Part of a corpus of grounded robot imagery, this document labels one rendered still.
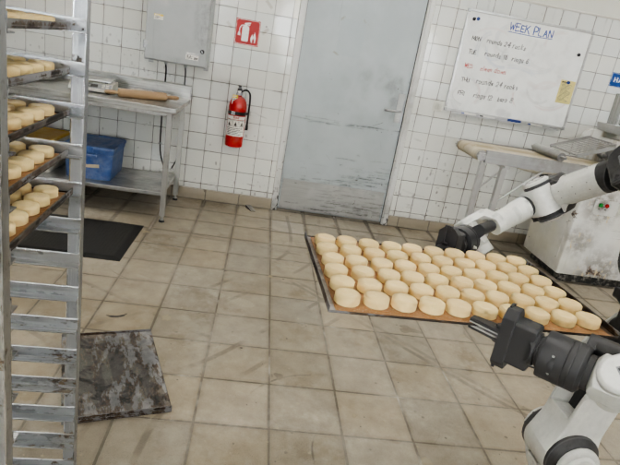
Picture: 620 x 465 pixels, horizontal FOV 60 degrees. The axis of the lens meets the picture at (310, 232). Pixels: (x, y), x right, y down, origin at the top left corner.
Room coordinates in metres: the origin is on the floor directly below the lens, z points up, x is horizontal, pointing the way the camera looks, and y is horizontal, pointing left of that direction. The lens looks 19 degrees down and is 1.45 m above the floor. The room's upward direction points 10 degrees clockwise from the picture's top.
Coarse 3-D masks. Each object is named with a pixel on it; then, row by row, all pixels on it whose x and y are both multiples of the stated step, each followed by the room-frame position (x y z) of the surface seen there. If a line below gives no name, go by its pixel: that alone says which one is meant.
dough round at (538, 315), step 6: (528, 306) 1.03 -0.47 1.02; (534, 306) 1.04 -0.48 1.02; (528, 312) 1.01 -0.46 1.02; (534, 312) 1.01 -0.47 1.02; (540, 312) 1.01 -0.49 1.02; (546, 312) 1.02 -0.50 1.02; (534, 318) 0.99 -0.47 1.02; (540, 318) 0.99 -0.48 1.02; (546, 318) 0.99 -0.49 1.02; (546, 324) 1.00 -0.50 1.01
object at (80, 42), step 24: (72, 48) 1.20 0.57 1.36; (72, 96) 1.20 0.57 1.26; (72, 120) 1.20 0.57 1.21; (72, 168) 1.20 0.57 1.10; (72, 216) 1.20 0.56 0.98; (72, 240) 1.20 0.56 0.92; (72, 312) 1.20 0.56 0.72; (72, 336) 1.20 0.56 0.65; (72, 432) 1.21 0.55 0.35; (72, 456) 1.21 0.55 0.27
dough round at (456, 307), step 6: (450, 300) 0.99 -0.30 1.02; (456, 300) 1.00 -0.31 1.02; (462, 300) 1.01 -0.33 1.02; (450, 306) 0.97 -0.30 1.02; (456, 306) 0.97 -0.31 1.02; (462, 306) 0.97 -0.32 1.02; (468, 306) 0.98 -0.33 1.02; (450, 312) 0.97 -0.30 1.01; (456, 312) 0.96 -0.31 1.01; (462, 312) 0.96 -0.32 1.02; (468, 312) 0.97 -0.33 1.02
